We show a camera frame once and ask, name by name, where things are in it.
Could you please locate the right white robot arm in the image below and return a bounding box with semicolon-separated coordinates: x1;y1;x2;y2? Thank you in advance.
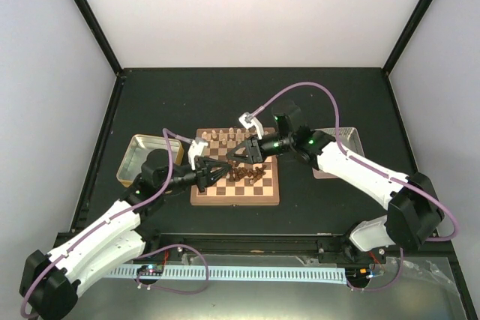
227;101;445;262

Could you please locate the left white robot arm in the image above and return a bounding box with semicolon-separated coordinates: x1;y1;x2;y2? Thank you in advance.
19;149;232;319

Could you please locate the pile of dark chess pieces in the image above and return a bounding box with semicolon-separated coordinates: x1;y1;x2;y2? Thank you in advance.
226;162;267;184

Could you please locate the row of white chess pieces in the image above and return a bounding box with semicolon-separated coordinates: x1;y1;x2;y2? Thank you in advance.
196;127;257;149

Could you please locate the wooden chess board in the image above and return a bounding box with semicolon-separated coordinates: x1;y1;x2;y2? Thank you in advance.
190;146;280;206

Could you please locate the small circuit board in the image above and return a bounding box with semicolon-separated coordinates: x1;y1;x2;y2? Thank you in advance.
136;265;164;277

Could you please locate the gold rimmed metal tray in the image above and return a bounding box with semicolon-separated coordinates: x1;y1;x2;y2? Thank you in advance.
116;134;168;188

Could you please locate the pink rimmed metal tray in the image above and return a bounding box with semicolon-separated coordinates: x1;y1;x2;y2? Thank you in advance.
312;127;365;180

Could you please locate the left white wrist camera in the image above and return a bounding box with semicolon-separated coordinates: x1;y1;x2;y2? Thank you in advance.
187;137;209;170

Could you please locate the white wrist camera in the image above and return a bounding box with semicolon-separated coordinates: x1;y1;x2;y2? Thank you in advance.
187;137;209;170
238;112;264;139

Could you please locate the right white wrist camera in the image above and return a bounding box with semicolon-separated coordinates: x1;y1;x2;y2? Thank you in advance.
238;112;264;139

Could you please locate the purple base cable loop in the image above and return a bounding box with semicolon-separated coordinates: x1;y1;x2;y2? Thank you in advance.
135;243;210;293

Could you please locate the black rail base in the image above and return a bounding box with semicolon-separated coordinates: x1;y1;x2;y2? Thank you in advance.
55;232;455;261

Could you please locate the light blue cable duct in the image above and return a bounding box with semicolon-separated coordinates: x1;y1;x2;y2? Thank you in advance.
105;264;347;285

